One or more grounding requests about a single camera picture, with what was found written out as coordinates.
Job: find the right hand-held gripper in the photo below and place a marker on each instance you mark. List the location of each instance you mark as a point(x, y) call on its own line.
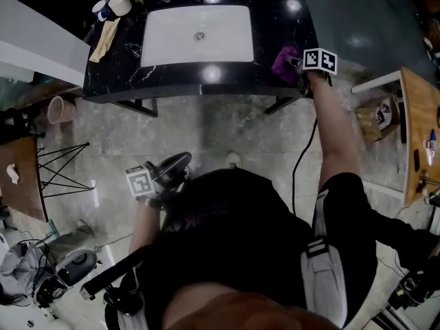
point(319, 60)

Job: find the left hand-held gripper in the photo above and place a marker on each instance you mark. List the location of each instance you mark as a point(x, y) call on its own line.
point(139, 184)

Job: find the purple cloth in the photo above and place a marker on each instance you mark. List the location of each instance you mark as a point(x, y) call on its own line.
point(283, 65)

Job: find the person's right forearm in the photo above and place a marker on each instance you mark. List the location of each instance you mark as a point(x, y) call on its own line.
point(335, 132)

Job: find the person's left forearm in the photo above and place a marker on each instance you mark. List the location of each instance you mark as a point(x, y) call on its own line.
point(144, 225)

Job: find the silver wristwatch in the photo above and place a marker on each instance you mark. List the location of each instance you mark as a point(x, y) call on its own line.
point(151, 202)

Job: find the black marble vanity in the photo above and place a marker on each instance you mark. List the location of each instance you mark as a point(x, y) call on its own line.
point(275, 22)

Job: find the person's white shoe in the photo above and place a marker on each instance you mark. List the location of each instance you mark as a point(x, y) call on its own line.
point(233, 159)

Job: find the cardboard box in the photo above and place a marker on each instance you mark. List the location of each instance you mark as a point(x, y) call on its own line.
point(373, 119)

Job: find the person's black shirt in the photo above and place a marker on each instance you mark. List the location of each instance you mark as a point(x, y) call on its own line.
point(240, 236)

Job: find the metal sink drain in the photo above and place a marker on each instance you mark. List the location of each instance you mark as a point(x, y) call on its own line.
point(199, 35)

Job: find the white sink basin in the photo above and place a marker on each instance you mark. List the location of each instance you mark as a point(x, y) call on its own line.
point(172, 36)

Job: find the pink wastebasket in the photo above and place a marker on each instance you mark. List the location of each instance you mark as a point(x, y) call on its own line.
point(60, 110)

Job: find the light wooden desk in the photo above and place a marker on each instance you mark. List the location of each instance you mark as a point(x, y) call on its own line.
point(423, 115)

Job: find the dark wooden shelf unit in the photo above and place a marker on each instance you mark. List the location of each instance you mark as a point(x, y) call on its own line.
point(426, 19)

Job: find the grey oval pod device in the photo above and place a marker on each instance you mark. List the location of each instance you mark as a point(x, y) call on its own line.
point(77, 270)

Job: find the small black slab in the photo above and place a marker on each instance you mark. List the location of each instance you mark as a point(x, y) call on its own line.
point(416, 159)

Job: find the small blue object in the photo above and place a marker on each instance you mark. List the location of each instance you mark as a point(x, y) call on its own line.
point(433, 139)

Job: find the person's face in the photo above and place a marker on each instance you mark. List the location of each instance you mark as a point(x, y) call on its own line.
point(240, 311)

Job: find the white crumpled tissue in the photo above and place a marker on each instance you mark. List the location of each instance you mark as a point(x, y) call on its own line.
point(13, 173)

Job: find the black office chair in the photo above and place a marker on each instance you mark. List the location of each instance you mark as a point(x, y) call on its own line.
point(13, 122)

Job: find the blue white mug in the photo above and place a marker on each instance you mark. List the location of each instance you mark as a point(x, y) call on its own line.
point(100, 10)

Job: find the black equipment case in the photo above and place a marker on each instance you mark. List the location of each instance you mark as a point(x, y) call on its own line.
point(49, 291)

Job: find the person's grey white vest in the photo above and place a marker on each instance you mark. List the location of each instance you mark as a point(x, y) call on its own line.
point(323, 277)

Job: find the white partition panel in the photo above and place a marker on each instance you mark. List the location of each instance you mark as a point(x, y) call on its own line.
point(41, 43)

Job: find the grey jacket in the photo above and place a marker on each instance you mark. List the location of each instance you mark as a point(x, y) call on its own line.
point(17, 270)

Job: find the black equipment on stand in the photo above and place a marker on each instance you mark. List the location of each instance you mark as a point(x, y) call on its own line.
point(410, 285)

